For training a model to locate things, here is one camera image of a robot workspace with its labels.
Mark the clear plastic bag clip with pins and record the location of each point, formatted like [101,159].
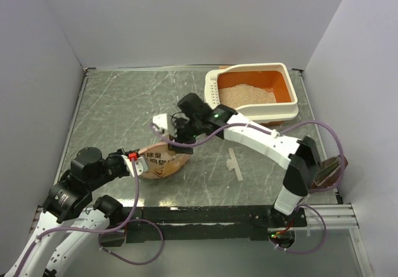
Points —
[232,165]

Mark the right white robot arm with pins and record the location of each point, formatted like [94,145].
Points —
[298,157]

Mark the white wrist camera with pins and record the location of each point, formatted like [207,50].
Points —
[163,124]
[135,164]

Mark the pink cat litter bag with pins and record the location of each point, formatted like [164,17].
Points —
[162,161]

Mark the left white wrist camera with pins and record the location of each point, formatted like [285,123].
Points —
[135,164]

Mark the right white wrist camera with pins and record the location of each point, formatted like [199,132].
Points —
[163,124]

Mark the cream orange litter box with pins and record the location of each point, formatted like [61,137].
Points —
[263,92]

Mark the aluminium frame rail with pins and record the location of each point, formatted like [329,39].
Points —
[336,217]

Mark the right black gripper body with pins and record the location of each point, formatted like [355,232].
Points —
[188,129]

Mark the brown dustpan brush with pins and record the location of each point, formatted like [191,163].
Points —
[328,174]

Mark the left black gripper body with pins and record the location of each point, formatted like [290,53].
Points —
[112,166]

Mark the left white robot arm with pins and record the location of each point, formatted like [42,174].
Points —
[55,242]

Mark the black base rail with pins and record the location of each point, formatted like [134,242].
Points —
[255,222]

